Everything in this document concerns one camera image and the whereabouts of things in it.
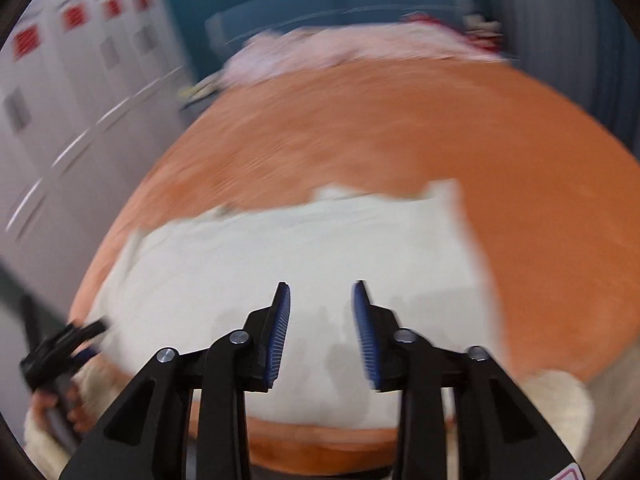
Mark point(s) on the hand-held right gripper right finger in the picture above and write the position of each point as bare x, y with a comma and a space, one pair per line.
365, 337

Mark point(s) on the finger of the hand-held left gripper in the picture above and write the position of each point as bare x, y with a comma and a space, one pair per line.
55, 352

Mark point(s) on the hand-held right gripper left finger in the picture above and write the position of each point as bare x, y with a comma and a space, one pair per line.
279, 332

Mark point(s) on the white quilted jacket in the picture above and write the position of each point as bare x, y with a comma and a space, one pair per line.
300, 250

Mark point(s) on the person's left hand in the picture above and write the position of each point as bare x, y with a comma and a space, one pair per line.
81, 412

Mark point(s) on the orange plush blanket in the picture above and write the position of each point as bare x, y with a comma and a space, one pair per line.
400, 135

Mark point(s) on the white panelled wardrobe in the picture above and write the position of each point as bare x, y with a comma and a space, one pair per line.
75, 85

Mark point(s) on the pink lace bedspread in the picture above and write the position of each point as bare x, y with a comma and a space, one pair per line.
325, 50

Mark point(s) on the blue upholstered headboard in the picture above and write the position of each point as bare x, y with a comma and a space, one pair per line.
300, 10

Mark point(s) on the red cloth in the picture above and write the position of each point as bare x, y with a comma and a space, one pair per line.
430, 20

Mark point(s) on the grey curtain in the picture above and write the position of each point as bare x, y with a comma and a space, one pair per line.
560, 35

